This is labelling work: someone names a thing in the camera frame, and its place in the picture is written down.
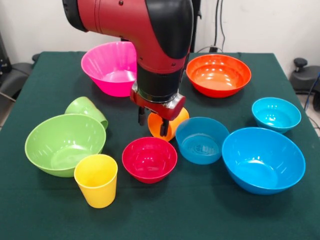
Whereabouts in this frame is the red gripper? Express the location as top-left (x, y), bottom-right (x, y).
top-left (129, 83), bottom-right (187, 137)

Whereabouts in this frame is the orange cup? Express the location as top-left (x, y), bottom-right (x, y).
top-left (147, 106), bottom-right (190, 143)

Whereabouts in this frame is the ribbed blue bowl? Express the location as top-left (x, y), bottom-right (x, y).
top-left (175, 116), bottom-right (230, 165)

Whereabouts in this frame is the large pink bowl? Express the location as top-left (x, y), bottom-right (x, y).
top-left (80, 41), bottom-right (138, 98)

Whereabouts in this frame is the green cup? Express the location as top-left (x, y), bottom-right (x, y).
top-left (64, 96), bottom-right (109, 130)

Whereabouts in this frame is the green bowl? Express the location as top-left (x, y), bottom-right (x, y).
top-left (24, 113), bottom-right (107, 178)

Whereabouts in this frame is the large blue bowl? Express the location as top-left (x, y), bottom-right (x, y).
top-left (221, 127), bottom-right (307, 196)

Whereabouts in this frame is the small red bowl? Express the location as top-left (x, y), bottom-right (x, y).
top-left (121, 136), bottom-right (178, 185)

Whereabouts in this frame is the orange-red bowl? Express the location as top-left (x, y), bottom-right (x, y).
top-left (185, 53), bottom-right (252, 99)

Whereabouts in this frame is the yellow cup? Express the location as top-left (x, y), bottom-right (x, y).
top-left (73, 153), bottom-right (119, 209)

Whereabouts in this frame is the dark green table cloth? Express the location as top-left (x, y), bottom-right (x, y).
top-left (0, 51), bottom-right (320, 240)

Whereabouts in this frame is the small turquoise bowl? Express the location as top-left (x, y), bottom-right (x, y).
top-left (251, 97), bottom-right (302, 134)

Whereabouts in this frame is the dark equipment box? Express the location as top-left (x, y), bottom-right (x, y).
top-left (0, 32), bottom-right (12, 75)

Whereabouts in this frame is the black hanging cable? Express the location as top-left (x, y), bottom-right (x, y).
top-left (213, 0), bottom-right (227, 52)

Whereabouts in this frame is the black pedestal foot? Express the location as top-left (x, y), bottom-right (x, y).
top-left (289, 57), bottom-right (320, 93)
top-left (0, 53), bottom-right (41, 101)

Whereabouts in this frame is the blue cable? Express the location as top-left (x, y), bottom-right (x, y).
top-left (303, 71), bottom-right (320, 111)

